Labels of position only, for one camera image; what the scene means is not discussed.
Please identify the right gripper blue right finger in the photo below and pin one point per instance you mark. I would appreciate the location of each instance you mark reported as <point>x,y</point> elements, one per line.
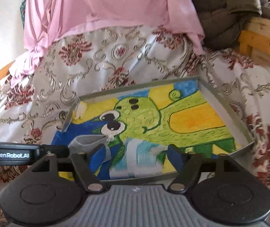
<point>188,167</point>

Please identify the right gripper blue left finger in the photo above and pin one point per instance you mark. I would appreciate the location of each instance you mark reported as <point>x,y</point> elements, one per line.
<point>85,165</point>

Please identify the white teal wipes packet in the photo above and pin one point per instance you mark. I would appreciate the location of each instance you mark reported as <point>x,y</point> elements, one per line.
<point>138,159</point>

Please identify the grey tray with cartoon drawing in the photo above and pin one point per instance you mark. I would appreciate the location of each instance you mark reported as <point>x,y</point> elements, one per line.
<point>187,112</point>

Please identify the floral satin bedspread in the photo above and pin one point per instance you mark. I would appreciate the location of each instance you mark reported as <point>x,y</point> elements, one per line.
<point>32,111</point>

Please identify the pink hanging sheet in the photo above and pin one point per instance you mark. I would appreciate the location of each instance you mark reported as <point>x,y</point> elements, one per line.
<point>49,20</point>

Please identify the brown quilted down jacket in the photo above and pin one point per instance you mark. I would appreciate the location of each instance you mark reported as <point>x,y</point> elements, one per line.
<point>223,20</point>

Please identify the wall poster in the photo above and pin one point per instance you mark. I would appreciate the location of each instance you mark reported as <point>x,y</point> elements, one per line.
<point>22,12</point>

